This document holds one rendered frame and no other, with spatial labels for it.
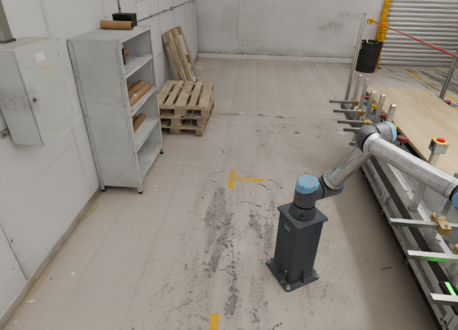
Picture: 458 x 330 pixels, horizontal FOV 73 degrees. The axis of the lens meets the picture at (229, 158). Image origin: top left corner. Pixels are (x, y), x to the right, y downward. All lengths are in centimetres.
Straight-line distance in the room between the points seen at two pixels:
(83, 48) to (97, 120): 64
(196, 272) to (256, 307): 54
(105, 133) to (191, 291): 166
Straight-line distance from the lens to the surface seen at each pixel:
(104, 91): 302
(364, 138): 166
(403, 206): 246
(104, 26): 344
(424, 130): 320
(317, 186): 209
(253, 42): 908
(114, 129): 315
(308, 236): 229
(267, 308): 246
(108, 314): 253
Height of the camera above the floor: 203
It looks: 31 degrees down
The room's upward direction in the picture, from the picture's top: 1 degrees clockwise
